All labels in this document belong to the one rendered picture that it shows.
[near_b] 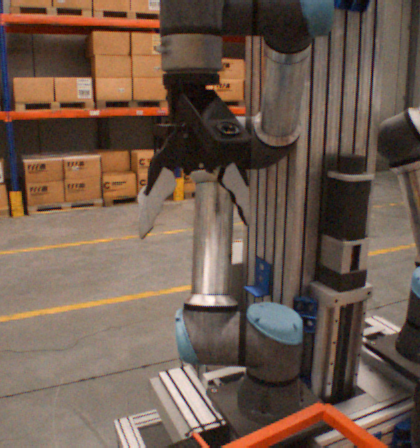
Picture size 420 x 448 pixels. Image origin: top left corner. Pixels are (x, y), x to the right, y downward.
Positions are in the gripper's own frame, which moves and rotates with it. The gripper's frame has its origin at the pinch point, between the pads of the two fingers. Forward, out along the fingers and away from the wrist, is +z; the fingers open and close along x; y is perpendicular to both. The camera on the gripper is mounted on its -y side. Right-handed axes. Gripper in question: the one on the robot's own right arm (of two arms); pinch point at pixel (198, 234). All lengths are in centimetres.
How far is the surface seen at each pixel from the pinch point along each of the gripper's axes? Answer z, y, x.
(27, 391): 152, 199, 32
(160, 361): 152, 200, -55
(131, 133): 41, 808, -199
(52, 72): -75, 808, -56
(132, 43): -112, 677, -171
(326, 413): 30.9, -5.5, -19.5
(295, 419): 30.5, -4.8, -14.0
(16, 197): 121, 665, 25
